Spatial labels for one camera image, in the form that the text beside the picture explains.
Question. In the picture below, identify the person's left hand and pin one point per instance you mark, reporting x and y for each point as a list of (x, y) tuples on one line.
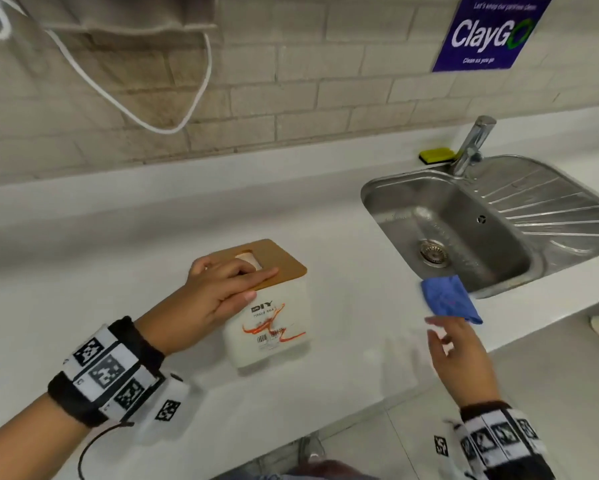
[(199, 304)]

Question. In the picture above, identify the person's right hand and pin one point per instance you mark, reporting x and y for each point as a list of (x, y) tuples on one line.
[(467, 359)]

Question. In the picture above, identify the blue cleaning cloth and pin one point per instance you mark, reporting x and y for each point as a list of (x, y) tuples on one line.
[(449, 297)]

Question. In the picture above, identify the white tissue box wooden lid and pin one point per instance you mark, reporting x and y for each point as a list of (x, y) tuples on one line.
[(279, 314)]

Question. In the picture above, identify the person's blue jeans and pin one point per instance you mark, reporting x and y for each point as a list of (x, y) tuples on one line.
[(319, 472)]

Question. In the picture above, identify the black right wristband with markers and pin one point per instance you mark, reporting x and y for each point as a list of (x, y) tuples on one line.
[(499, 437)]

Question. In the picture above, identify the black wristband with markers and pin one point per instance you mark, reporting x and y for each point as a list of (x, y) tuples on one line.
[(499, 437), (107, 369)]

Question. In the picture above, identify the white marker cube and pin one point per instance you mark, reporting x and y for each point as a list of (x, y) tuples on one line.
[(167, 409)]

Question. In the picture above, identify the black left wristband with markers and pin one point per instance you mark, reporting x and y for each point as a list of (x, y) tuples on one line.
[(107, 369)]

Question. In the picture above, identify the stainless steel sink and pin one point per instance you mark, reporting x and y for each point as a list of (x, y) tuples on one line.
[(469, 229)]

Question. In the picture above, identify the yellow sponge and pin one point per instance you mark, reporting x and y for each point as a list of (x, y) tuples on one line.
[(437, 155)]

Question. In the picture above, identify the chrome faucet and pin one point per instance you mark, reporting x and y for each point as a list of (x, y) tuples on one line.
[(472, 142)]

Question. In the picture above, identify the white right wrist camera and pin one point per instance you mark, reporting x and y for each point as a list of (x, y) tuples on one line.
[(440, 445)]

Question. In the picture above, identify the grey wall dispenser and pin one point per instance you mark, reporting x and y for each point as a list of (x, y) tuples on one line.
[(119, 14)]

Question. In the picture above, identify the blue wall sign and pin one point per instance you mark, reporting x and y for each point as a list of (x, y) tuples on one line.
[(489, 32)]

